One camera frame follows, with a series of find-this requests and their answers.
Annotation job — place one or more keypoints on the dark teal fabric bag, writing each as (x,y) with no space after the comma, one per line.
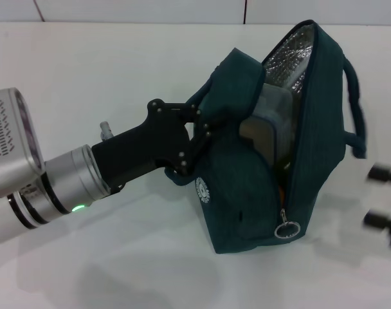
(321,128)

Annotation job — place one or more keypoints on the small silver connector stub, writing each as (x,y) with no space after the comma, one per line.
(106,130)

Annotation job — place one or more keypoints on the orange pear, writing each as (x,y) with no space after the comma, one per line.
(281,194)

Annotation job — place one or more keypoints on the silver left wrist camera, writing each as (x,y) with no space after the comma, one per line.
(12,145)

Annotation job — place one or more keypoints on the clear blue-rimmed food container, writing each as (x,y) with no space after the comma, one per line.
(272,112)

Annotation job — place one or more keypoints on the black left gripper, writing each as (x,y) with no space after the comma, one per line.
(150,141)

